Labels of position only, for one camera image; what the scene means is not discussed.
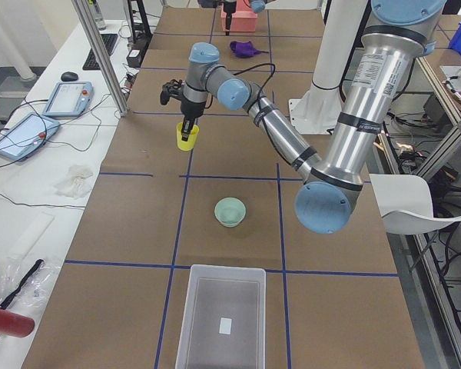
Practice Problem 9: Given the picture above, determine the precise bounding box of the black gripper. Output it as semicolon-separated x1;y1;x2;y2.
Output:
181;96;204;142

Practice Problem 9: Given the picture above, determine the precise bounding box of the yellow plastic cup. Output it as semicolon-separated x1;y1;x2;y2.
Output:
176;121;199;151

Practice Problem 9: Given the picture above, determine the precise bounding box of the purple cloth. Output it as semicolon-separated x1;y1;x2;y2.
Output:
229;41;264;58

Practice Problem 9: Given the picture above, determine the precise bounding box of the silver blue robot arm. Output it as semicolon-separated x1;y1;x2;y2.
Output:
179;1;444;234

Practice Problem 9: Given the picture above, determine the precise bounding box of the black power box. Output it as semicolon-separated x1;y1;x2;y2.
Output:
126;49;143;68

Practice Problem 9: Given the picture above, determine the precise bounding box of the translucent white plastic box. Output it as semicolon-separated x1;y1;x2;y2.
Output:
175;264;266;368

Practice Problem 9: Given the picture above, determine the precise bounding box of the green ceramic bowl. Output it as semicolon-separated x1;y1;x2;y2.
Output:
214;197;247;228

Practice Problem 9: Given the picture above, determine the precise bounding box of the black keyboard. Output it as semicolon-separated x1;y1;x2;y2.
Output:
82;33;119;71

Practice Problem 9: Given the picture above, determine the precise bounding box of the upper teach pendant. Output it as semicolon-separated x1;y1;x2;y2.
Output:
42;81;94;119

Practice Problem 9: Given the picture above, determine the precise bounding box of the teach pendant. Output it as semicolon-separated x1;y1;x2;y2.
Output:
0;113;60;161
42;81;94;119

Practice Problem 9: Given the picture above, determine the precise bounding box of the pink plastic tray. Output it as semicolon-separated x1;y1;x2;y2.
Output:
230;10;257;32

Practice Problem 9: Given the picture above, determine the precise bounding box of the crumpled white tissue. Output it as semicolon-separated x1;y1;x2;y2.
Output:
54;165;94;199

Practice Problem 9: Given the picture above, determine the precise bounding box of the black computer mouse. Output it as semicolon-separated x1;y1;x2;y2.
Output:
61;71;79;82

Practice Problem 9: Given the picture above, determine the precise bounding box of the lower teach pendant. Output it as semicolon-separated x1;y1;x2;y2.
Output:
0;113;60;161

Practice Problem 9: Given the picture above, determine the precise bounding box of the clear plastic bag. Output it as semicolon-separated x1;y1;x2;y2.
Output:
0;258;61;314

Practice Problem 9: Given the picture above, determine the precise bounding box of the red cylinder bottle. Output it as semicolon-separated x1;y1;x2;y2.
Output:
0;309;35;337

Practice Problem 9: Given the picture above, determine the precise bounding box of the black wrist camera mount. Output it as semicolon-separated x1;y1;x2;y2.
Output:
159;79;184;105

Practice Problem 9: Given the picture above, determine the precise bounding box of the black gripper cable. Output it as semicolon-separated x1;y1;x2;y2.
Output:
205;62;277;111

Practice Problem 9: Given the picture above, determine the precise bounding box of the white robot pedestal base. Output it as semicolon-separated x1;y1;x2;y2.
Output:
289;0;368;135

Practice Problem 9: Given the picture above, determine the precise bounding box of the aluminium frame post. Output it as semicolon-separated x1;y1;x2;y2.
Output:
71;0;128;117

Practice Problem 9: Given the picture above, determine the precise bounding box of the black strap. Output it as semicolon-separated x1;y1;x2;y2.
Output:
0;258;45;310

